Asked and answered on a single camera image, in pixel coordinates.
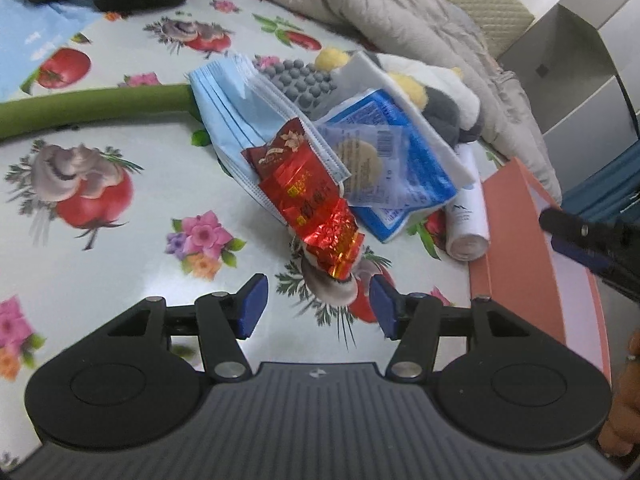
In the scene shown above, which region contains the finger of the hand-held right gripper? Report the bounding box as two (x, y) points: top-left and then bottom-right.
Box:
(539, 207), (640, 304)

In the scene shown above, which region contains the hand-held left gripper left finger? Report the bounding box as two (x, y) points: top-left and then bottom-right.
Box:
(95, 273), (271, 381)

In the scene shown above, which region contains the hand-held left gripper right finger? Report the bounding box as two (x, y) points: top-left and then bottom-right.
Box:
(369, 274), (538, 381)

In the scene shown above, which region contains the orange box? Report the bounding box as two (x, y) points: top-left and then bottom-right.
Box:
(467, 157), (613, 386)

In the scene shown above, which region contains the shiny red foil snack packet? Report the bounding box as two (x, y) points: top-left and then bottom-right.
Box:
(257, 152), (363, 281)

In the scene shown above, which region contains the blue printed packet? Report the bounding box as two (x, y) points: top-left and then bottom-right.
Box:
(345, 89), (458, 244)

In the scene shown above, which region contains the person's right hand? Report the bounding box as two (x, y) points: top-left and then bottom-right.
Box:
(599, 329), (640, 462)

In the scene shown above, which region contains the floral printed tablecloth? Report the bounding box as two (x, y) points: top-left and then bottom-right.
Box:
(0, 0), (511, 466)

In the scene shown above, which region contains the white tube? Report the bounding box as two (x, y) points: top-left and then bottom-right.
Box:
(445, 142), (491, 262)

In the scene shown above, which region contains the clear biscuit packet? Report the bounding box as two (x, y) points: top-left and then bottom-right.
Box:
(317, 110), (418, 208)

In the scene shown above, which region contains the white cabinet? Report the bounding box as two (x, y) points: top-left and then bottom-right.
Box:
(500, 0), (640, 196)

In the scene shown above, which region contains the grey white yellow plush toy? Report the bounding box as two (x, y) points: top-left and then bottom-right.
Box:
(315, 47), (481, 146)

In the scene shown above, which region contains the stack of blue face masks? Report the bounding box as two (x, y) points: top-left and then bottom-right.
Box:
(186, 54), (353, 226)

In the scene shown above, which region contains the white plastic bag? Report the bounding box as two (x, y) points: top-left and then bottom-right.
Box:
(332, 51), (476, 188)

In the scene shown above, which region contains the cream textured pillow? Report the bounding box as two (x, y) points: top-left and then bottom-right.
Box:
(395, 0), (536, 58)

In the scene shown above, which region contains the beige quilted jacket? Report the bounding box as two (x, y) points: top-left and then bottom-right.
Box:
(215, 0), (563, 206)

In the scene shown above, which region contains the light blue printed cloth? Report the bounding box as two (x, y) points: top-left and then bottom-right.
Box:
(0, 0), (101, 103)

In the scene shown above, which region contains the grey massage brush green handle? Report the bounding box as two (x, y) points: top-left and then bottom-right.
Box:
(0, 57), (341, 143)

